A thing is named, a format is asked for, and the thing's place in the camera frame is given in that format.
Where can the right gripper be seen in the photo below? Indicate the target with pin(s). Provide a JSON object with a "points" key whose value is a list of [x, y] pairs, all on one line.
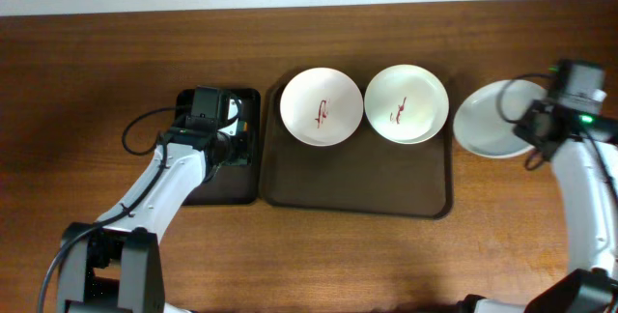
{"points": [[533, 123]]}

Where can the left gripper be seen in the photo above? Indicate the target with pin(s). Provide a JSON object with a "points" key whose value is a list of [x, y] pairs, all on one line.
{"points": [[239, 149]]}

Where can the white plate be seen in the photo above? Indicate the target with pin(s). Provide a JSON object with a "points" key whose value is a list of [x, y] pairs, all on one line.
{"points": [[478, 127], [406, 104], [321, 107]]}

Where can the green orange sponge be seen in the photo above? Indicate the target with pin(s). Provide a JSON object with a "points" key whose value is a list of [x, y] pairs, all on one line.
{"points": [[244, 127]]}

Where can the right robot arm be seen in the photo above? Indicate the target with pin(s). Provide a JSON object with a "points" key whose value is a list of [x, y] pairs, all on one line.
{"points": [[566, 129]]}

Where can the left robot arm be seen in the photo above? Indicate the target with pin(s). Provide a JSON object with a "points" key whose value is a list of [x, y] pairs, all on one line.
{"points": [[113, 264]]}

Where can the small black tray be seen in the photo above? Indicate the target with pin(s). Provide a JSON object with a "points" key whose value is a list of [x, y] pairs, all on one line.
{"points": [[224, 184]]}

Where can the large brown tray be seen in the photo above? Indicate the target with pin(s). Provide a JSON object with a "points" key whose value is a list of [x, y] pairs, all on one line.
{"points": [[364, 174]]}

